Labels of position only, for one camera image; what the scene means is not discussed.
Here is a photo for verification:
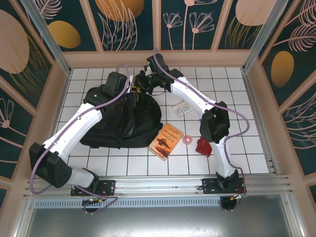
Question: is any aluminium corner post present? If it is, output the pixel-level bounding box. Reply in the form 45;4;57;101
241;0;289;72
19;0;73;75

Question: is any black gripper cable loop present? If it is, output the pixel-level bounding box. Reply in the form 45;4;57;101
148;83;166;96

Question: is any orange paperback book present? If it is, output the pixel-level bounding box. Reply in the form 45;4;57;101
148;122;185;161

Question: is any slotted grey cable tray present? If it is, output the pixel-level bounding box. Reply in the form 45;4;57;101
33;198;223;208

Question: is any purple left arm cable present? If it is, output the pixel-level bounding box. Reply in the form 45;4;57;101
29;63;133;215

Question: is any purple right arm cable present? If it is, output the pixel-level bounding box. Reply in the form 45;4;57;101
153;47;250;215

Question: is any grey metal sheet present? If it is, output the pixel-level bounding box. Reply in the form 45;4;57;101
24;206;306;237

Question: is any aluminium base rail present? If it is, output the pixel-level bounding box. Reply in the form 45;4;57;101
23;174;294;198

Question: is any black fabric backpack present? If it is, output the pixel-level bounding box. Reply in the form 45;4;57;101
80;83;165;150

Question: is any aluminium side rail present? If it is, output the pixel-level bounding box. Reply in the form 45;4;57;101
241;70;282;176

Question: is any red box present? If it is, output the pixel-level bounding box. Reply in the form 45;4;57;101
195;137;213;157

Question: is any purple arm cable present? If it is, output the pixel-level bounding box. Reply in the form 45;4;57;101
29;63;133;215
153;47;250;215

